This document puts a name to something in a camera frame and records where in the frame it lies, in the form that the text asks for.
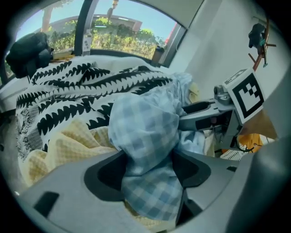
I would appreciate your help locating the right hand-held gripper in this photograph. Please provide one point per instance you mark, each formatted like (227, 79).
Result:
(247, 95)

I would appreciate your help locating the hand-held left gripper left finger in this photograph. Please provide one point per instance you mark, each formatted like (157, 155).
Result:
(79, 211)

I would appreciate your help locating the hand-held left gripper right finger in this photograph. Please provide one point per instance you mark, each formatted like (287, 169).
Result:
(211, 179)

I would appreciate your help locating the cream yellow garment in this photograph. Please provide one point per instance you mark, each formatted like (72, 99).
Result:
(194, 93)
(68, 145)

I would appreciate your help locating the white woven laundry basket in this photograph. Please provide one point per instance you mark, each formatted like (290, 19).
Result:
(232, 155)

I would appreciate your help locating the blue checked clothes garment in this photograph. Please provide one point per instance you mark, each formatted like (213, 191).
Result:
(145, 127)

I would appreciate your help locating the person's right forearm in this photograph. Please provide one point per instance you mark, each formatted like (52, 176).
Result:
(261, 125)

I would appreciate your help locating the orange sofa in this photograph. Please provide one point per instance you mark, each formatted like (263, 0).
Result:
(250, 140)

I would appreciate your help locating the red-brown coat rack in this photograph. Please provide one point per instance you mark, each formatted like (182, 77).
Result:
(261, 54)

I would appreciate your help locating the dark clothing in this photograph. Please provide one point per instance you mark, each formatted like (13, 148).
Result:
(255, 35)

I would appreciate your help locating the large window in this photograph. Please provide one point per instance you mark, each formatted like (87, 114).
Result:
(127, 34)

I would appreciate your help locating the black white patterned throw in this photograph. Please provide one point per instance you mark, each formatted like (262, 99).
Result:
(68, 91)

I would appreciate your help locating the small white bottle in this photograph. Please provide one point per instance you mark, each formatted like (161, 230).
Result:
(87, 43)

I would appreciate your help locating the black backpack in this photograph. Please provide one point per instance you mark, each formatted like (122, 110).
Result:
(27, 54)

